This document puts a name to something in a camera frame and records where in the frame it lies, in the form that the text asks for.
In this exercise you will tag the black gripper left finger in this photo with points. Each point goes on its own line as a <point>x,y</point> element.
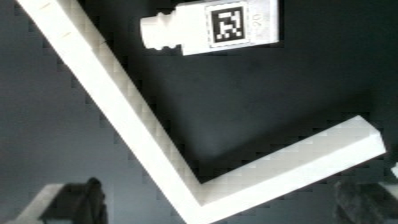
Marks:
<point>77,207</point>

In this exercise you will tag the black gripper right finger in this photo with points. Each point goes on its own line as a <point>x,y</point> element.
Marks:
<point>367,203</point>

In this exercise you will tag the white table leg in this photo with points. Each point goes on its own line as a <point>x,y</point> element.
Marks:
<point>214,25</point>

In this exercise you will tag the white L-shaped obstacle fence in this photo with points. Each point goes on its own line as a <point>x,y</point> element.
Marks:
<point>294,167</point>

